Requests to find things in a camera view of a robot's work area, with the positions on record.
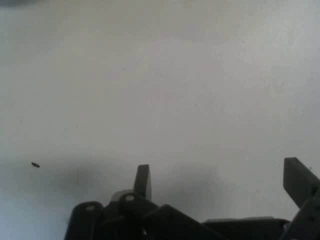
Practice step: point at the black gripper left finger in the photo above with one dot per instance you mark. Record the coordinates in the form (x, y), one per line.
(142, 180)

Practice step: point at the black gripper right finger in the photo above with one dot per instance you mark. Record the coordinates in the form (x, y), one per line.
(297, 177)

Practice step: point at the small black debris speck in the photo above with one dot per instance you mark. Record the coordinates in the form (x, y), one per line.
(35, 164)

